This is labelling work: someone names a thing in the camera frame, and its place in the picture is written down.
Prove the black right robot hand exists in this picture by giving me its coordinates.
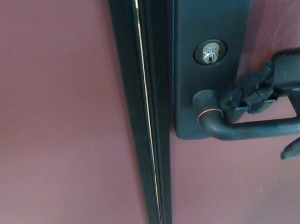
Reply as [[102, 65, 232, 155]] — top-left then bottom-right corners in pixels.
[[214, 47, 300, 168]]

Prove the black lever door handle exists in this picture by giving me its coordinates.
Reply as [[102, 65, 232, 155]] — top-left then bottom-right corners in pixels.
[[191, 77, 300, 147]]

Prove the maroon door leaf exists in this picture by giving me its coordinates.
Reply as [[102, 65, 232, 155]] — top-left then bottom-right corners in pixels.
[[0, 0, 154, 224], [135, 0, 300, 224]]

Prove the black door edge seal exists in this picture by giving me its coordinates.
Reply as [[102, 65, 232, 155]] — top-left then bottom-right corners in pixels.
[[129, 0, 209, 224], [106, 0, 167, 224]]

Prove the silver lock cylinder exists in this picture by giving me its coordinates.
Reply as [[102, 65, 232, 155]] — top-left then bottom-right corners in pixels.
[[191, 37, 230, 68]]

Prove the dark metal lock plate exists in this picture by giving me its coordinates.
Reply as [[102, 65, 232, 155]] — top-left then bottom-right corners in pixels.
[[157, 0, 281, 143]]

